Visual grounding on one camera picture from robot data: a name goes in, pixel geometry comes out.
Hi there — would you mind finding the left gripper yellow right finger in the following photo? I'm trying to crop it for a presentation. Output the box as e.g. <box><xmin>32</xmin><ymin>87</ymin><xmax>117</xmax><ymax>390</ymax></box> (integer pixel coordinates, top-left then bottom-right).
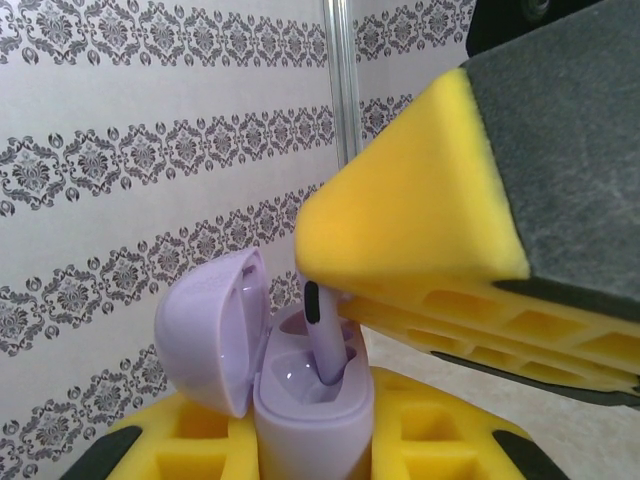
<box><xmin>372</xmin><ymin>367</ymin><xmax>571</xmax><ymax>480</ymax></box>

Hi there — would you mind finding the purple earbud charging case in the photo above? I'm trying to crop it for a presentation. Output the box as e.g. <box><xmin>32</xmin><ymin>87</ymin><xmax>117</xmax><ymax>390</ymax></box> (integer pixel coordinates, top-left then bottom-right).
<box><xmin>153</xmin><ymin>249</ymin><xmax>375</xmax><ymax>480</ymax></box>

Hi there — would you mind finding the aluminium corner post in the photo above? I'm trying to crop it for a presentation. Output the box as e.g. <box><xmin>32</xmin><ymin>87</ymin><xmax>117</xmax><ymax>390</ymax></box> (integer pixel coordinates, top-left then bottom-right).
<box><xmin>323</xmin><ymin>0</ymin><xmax>362</xmax><ymax>174</ymax></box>

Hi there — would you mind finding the purple wireless earbud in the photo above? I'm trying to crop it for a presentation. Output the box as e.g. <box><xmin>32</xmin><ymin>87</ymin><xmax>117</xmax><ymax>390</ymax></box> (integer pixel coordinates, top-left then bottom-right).
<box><xmin>302</xmin><ymin>280</ymin><xmax>349</xmax><ymax>387</ymax></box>

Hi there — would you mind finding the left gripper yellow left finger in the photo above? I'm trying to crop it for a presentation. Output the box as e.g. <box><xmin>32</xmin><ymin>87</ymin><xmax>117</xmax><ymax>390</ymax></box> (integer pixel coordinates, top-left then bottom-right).
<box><xmin>59</xmin><ymin>394</ymin><xmax>264</xmax><ymax>480</ymax></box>

